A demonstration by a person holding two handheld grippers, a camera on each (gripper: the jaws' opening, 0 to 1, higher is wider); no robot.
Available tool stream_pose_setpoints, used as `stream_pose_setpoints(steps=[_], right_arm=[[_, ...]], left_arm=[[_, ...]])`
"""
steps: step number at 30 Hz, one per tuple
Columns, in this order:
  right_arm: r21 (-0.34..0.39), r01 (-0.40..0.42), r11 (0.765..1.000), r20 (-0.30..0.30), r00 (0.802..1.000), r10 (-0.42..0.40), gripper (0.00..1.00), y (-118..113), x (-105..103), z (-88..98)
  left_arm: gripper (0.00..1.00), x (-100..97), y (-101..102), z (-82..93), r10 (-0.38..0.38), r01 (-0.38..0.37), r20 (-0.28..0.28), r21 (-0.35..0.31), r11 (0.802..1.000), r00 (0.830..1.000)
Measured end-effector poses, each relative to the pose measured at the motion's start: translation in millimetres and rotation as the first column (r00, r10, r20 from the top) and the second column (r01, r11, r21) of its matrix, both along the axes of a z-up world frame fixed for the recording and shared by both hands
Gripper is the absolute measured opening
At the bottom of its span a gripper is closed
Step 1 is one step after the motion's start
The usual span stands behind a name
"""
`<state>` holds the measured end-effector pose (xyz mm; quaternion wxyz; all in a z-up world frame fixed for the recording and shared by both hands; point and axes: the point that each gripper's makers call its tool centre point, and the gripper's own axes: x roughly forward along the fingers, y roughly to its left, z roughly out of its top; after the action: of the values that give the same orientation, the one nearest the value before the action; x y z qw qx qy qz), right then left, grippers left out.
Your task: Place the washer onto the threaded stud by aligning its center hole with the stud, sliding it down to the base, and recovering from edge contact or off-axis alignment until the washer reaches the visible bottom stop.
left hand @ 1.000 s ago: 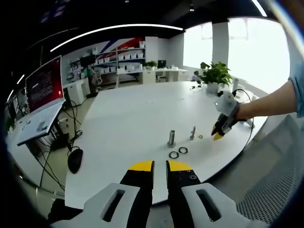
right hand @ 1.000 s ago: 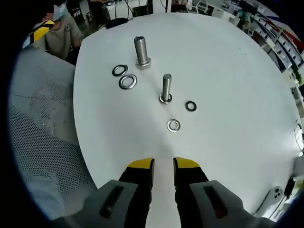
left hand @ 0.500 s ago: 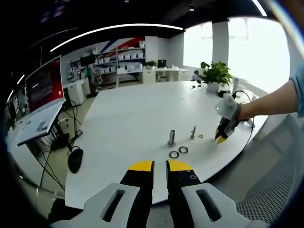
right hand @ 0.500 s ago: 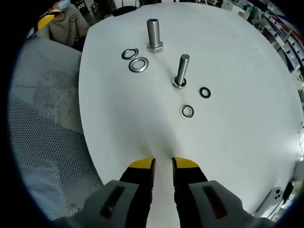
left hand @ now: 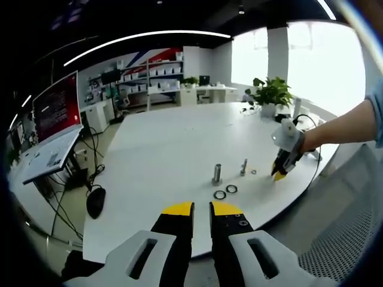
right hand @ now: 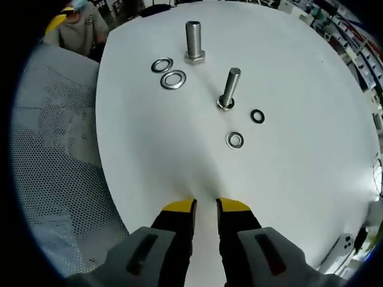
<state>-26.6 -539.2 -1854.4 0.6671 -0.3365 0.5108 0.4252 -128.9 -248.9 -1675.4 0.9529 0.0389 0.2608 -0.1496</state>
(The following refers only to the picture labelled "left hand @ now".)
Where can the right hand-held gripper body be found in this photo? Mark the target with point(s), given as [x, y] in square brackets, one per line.
[285, 136]

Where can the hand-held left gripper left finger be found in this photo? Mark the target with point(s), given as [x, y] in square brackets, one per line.
[173, 239]

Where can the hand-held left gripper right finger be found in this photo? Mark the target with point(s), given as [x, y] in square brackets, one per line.
[224, 239]

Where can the small threaded steel stud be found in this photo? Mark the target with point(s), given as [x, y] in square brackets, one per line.
[244, 168]

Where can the large threaded steel stud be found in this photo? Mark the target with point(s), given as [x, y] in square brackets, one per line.
[217, 175]

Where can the large potted green plant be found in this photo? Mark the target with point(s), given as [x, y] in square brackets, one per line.
[272, 92]

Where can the black round floor object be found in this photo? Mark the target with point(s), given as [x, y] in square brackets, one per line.
[95, 203]

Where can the white background desk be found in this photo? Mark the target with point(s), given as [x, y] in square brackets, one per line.
[209, 91]

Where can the grey mesh office chair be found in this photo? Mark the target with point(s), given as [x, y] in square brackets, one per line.
[344, 239]

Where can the small black monitor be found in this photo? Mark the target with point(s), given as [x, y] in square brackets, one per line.
[204, 80]

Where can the small potted plant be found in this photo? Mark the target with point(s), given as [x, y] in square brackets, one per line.
[189, 82]

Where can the white low cabinet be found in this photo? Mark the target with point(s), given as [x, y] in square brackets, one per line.
[95, 116]

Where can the white tilted standing desk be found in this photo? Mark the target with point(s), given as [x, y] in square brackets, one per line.
[51, 155]

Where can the white storage shelving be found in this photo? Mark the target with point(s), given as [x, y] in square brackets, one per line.
[149, 74]

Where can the long curved ceiling light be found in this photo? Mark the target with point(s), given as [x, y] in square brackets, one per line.
[143, 37]

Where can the monitor with red screen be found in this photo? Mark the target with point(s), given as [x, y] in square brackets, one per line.
[57, 110]

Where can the black wall screen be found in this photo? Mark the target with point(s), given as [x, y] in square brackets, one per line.
[110, 76]

